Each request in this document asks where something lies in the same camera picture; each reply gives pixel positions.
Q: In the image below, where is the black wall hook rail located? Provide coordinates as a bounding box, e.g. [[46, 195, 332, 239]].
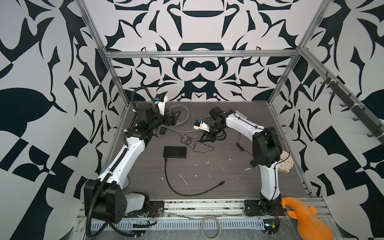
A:
[[322, 71, 384, 145]]

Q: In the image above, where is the black corrugated cable conduit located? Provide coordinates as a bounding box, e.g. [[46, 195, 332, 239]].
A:
[[85, 172, 142, 239]]

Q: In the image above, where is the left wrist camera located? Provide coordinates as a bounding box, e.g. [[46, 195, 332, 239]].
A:
[[155, 94, 168, 116]]

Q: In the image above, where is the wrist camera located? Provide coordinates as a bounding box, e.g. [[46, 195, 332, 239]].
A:
[[194, 119, 210, 132], [155, 94, 168, 116]]

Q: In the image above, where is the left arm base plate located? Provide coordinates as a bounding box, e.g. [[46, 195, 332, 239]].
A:
[[129, 201, 165, 218]]

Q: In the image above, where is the black ethernet cable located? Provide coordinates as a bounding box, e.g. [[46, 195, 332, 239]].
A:
[[163, 157, 226, 197]]

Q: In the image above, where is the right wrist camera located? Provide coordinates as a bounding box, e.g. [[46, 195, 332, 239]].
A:
[[194, 119, 210, 132]]

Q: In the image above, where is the thin black power cable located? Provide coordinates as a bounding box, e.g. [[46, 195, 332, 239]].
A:
[[235, 133, 254, 158]]

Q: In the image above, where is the beige round alarm clock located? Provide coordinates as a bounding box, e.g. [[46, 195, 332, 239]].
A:
[[278, 151, 294, 173]]

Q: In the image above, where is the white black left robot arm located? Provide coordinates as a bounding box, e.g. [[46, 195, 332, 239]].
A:
[[84, 102, 181, 224]]

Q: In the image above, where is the black ribbed switch box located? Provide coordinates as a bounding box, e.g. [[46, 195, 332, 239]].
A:
[[163, 146, 187, 159]]

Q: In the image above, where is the grey coiled ethernet cable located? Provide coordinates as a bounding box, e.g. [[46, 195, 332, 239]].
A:
[[167, 104, 190, 133]]

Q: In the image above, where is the grey tape ring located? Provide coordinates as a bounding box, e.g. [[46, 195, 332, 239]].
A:
[[200, 215, 222, 240]]

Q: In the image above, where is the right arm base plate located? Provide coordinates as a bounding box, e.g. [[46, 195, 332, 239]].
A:
[[244, 199, 286, 217]]

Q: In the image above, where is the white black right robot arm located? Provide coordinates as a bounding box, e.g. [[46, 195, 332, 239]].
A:
[[194, 107, 283, 202]]

